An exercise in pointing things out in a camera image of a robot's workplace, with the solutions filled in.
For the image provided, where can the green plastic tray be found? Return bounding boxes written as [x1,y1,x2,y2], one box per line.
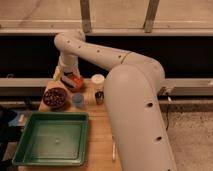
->
[12,112,89,167]

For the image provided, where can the grey sponge block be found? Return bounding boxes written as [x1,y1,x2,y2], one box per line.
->
[60,78,75,88]

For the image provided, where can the orange bowl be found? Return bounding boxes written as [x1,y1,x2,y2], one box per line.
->
[66,74,84,92]

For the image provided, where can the small metal cup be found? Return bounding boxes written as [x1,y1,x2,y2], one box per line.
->
[95,91,104,105]

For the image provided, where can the blue cup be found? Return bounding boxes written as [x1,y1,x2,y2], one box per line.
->
[72,93,84,108]

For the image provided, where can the dark bowl of grapes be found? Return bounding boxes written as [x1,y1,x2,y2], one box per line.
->
[42,87,68,109]

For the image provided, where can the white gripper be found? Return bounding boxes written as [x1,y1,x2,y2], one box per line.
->
[53,66,80,81]

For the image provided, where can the white lidded jar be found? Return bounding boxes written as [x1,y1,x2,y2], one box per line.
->
[91,74,105,91]

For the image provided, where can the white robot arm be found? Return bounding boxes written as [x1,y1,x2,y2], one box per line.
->
[54,31,177,171]

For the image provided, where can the metal fork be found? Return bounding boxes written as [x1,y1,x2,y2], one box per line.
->
[112,135,116,162]

